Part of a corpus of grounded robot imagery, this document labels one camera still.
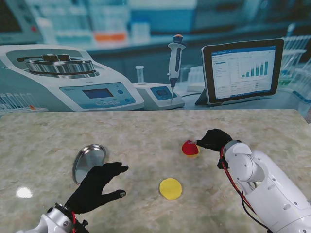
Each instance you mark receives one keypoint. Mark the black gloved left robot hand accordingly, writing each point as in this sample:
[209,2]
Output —
[90,191]

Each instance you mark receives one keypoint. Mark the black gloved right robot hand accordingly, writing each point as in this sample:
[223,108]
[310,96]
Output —
[216,139]

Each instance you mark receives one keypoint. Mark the red filter paper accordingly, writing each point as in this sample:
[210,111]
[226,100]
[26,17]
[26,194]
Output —
[189,148]

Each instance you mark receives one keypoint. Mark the clear culture dish yellow lid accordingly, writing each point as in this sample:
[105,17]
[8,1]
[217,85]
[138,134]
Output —
[170,188]

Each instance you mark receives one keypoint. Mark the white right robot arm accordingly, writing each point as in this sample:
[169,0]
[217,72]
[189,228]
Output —
[267,177]

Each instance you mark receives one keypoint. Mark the clear culture dish yellow base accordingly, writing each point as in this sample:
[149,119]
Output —
[194,155]

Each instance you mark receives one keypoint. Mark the round stainless steel tray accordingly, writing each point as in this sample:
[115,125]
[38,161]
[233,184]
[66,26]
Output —
[87,157]

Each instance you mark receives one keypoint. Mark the lab scene backdrop poster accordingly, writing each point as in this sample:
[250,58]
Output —
[145,24]

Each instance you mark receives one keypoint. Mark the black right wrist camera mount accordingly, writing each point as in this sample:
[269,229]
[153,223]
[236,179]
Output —
[221,165]

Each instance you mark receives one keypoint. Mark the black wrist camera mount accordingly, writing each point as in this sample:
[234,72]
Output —
[221,165]
[81,227]

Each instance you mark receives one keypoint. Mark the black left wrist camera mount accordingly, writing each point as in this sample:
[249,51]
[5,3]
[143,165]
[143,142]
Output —
[81,227]

